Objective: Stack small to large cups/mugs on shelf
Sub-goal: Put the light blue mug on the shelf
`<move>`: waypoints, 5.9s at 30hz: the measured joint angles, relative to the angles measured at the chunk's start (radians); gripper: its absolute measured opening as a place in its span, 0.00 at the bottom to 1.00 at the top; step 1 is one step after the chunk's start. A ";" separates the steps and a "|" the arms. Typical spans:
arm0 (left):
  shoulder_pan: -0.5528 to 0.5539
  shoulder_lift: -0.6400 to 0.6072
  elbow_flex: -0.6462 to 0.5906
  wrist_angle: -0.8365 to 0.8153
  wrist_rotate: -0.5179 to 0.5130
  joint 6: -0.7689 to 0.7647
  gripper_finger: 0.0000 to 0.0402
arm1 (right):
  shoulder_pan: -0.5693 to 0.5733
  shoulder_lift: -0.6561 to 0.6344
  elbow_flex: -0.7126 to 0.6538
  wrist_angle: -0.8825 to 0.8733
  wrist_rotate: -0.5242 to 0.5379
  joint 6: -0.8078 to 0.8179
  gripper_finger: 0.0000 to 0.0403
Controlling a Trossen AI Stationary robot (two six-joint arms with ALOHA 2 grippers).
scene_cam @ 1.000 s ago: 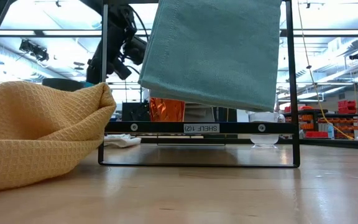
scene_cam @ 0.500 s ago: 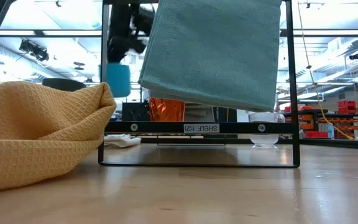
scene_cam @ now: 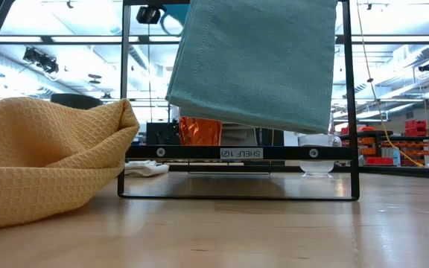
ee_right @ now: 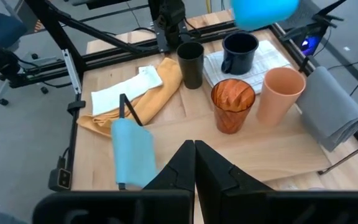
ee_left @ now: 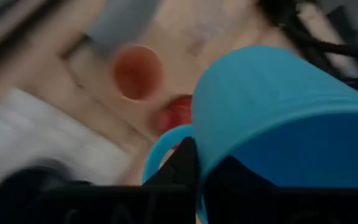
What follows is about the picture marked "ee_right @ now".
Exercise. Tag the grey folded cloth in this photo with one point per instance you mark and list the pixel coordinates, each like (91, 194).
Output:
(328, 109)

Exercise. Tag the peach plastic cup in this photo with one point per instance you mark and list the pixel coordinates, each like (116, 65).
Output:
(275, 102)

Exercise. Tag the black metal table frame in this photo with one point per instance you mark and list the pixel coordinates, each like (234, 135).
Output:
(56, 34)

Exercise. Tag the white folded towel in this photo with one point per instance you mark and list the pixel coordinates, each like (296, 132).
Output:
(120, 95)

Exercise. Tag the light blue folded cloth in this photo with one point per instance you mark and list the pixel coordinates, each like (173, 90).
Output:
(132, 152)

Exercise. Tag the white plaid dish towel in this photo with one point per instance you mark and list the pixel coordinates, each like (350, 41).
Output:
(269, 59)

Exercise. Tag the black table-level camera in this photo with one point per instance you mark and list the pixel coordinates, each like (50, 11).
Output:
(61, 179)

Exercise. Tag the black plastic tumbler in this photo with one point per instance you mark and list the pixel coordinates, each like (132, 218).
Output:
(191, 71)

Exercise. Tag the yellow waffle towel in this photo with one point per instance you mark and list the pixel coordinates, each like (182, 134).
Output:
(163, 84)

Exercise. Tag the black computer tower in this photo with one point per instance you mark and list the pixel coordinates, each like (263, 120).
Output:
(312, 18)

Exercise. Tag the orange translucent tumbler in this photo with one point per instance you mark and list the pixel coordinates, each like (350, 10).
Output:
(232, 109)

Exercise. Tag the bright blue mug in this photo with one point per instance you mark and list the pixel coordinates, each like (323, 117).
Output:
(263, 14)

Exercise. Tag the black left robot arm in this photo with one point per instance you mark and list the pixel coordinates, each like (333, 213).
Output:
(171, 18)

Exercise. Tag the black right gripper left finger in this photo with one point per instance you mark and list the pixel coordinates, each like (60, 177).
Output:
(182, 174)

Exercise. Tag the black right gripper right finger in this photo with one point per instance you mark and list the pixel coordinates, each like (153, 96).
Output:
(216, 180)

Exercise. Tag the blue office chair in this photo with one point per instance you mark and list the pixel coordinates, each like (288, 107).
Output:
(2, 29)

